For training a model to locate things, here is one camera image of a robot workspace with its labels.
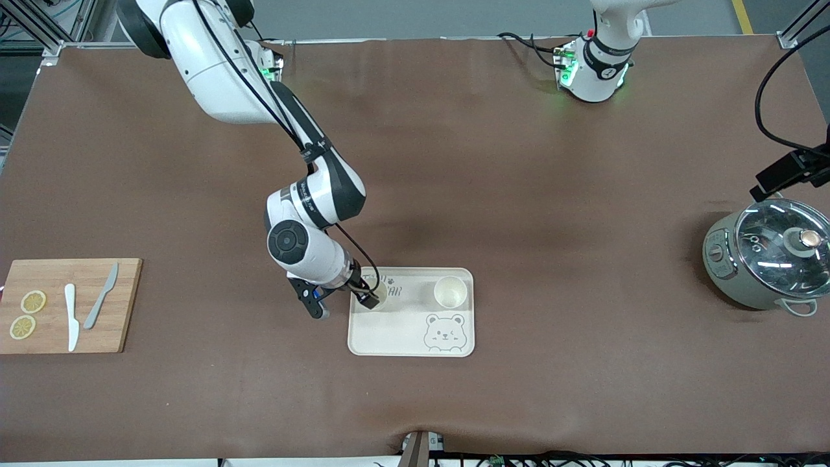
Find bamboo cutting board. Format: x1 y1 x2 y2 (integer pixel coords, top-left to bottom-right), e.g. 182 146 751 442
0 258 143 355

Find white plastic cup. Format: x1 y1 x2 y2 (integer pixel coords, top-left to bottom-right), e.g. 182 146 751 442
433 276 469 310
359 278 390 313

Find brown table cover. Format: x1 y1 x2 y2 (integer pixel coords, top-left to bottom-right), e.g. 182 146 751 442
0 36 830 462

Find grey-green electric cooking pot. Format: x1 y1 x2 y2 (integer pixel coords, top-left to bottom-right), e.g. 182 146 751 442
702 188 830 317

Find black base power cables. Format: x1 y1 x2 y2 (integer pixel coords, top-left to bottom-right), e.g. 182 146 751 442
497 31 565 69

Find white plastic knife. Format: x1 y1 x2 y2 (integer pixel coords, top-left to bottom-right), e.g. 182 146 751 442
64 283 80 352

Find aluminium frame profile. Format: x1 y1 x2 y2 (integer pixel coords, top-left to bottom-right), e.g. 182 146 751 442
778 0 830 49
0 0 98 59

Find cream bear print tray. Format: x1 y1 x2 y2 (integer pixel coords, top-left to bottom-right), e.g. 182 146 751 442
348 267 475 357

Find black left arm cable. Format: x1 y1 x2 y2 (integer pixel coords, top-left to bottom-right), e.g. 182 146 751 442
754 25 830 155

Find grey plastic knife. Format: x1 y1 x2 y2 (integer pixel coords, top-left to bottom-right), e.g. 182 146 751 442
83 262 119 330

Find metal bracket at table edge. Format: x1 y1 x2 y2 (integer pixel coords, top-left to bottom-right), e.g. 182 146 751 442
400 430 445 467

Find glass pot lid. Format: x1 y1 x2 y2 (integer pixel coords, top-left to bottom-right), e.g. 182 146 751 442
735 198 830 299

